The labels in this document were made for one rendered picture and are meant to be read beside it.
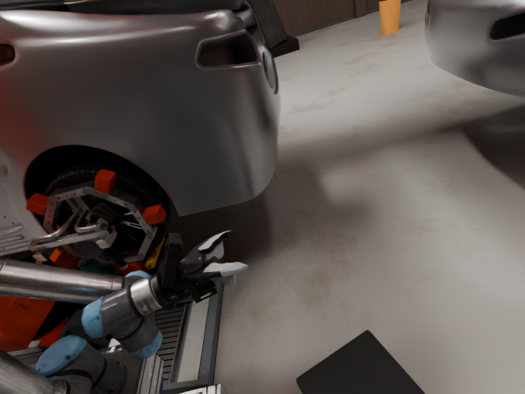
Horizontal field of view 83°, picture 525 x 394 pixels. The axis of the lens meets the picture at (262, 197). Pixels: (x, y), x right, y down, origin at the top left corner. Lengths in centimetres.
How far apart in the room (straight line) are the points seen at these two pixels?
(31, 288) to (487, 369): 182
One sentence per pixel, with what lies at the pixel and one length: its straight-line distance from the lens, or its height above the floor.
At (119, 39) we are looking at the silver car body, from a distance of 145.
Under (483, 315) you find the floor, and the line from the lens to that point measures 205.
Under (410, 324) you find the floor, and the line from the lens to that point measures 195.
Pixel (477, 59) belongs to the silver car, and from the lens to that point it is 238.
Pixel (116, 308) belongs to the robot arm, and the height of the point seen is 124.
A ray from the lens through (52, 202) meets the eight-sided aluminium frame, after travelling 181.
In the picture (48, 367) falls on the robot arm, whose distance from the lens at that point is 103.
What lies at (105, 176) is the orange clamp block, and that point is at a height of 114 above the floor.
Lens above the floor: 169
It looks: 35 degrees down
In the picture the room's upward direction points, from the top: 18 degrees counter-clockwise
